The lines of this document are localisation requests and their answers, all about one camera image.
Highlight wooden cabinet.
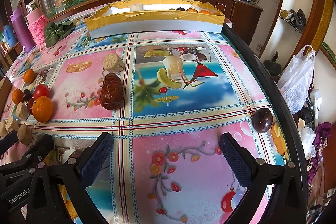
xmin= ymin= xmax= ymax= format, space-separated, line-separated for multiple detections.
xmin=210 ymin=0 xmax=263 ymax=56

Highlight small orange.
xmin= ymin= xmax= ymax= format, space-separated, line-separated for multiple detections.
xmin=12 ymin=89 xmax=25 ymax=105
xmin=23 ymin=69 xmax=35 ymax=84

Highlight blue jug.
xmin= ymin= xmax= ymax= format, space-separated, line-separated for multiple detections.
xmin=3 ymin=25 xmax=16 ymax=48

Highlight purple bottle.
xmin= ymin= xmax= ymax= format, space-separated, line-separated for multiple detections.
xmin=10 ymin=6 xmax=36 ymax=52

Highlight large dried red date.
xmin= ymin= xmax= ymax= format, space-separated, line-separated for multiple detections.
xmin=99 ymin=73 xmax=124 ymax=110

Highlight red tomato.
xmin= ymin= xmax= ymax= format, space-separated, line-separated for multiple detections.
xmin=33 ymin=84 xmax=50 ymax=100

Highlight bottle with pink knitted sleeve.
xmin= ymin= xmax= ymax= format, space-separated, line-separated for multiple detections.
xmin=25 ymin=0 xmax=49 ymax=45

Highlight dark shoes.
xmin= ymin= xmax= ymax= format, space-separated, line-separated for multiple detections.
xmin=280 ymin=9 xmax=307 ymax=30

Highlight brown cardboard box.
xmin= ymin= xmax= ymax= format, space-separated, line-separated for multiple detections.
xmin=0 ymin=76 xmax=12 ymax=118

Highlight printed tablecloth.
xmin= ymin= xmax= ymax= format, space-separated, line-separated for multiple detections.
xmin=0 ymin=0 xmax=292 ymax=224

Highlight large orange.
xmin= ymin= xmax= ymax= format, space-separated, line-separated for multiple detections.
xmin=32 ymin=96 xmax=54 ymax=123

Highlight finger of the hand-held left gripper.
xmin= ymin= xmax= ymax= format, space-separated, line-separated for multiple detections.
xmin=0 ymin=134 xmax=54 ymax=180
xmin=0 ymin=131 xmax=19 ymax=156

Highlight beige sponge cake chunk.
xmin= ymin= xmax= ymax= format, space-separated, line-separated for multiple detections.
xmin=102 ymin=54 xmax=125 ymax=73

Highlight dark purple passion fruit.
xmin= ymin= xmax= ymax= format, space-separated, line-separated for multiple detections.
xmin=253 ymin=108 xmax=273 ymax=133

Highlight white plastic bag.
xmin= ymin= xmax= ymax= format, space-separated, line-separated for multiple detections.
xmin=277 ymin=44 xmax=315 ymax=114

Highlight purple cloth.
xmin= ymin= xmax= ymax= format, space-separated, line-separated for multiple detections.
xmin=307 ymin=122 xmax=332 ymax=185

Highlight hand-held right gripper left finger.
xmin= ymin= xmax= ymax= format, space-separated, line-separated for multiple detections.
xmin=26 ymin=132 xmax=114 ymax=224

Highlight small crumpled white bag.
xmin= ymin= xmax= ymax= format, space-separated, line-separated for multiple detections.
xmin=298 ymin=127 xmax=317 ymax=160

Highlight green leafy vegetable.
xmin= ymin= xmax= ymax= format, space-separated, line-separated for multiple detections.
xmin=43 ymin=19 xmax=76 ymax=47

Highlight long yellow box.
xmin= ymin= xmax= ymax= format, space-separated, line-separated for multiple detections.
xmin=86 ymin=0 xmax=226 ymax=39

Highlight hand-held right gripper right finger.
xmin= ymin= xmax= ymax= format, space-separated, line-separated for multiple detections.
xmin=220 ymin=133 xmax=310 ymax=224

